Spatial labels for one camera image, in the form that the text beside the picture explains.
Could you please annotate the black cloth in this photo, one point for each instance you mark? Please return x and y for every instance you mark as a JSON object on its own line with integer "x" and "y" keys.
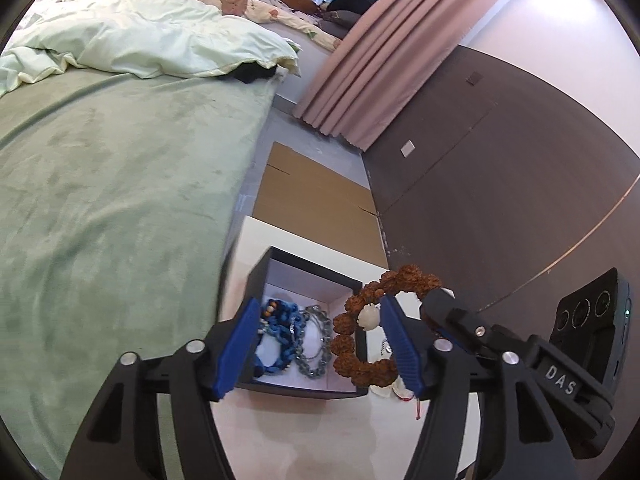
{"x": 250, "y": 72}

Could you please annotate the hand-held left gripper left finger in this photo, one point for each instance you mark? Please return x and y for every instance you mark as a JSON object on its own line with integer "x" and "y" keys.
{"x": 235, "y": 350}

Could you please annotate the printed cartoon blanket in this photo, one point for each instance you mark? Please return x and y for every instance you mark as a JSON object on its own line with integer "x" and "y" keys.
{"x": 265, "y": 7}

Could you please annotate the bed with green sheet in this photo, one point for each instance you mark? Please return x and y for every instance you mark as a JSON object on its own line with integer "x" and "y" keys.
{"x": 125, "y": 185}

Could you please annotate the white wall switch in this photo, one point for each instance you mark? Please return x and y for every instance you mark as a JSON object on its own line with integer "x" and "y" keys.
{"x": 408, "y": 148}

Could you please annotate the dark cushion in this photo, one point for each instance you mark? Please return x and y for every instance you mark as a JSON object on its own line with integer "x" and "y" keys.
{"x": 347, "y": 15}

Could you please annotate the pale white duvet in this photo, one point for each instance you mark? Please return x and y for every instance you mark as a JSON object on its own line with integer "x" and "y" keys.
{"x": 125, "y": 35}

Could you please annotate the flat brown cardboard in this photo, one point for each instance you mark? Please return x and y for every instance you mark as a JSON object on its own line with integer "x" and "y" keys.
{"x": 310, "y": 195}

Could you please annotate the pink curtain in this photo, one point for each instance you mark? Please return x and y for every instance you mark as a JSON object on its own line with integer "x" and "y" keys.
{"x": 380, "y": 60}

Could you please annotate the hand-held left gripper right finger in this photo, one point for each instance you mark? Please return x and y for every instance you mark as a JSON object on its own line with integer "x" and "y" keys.
{"x": 402, "y": 350}

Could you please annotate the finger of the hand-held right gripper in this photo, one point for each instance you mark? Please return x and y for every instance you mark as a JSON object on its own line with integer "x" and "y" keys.
{"x": 450, "y": 315}

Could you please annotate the black jewelry box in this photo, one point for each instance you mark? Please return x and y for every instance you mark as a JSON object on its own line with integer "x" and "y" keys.
{"x": 300, "y": 391}

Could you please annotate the brown plush toy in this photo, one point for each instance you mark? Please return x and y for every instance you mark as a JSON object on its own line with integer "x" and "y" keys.
{"x": 300, "y": 4}

